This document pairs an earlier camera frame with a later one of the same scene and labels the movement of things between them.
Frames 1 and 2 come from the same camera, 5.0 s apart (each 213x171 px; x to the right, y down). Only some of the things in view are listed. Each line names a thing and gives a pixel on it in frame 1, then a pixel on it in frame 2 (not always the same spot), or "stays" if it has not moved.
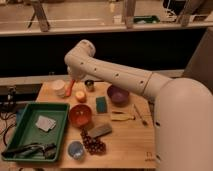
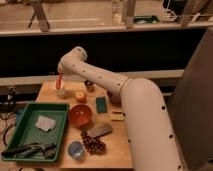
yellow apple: [80, 97] stays
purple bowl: [118, 96] stays
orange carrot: [69, 87] to [58, 82]
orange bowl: [80, 116] stays
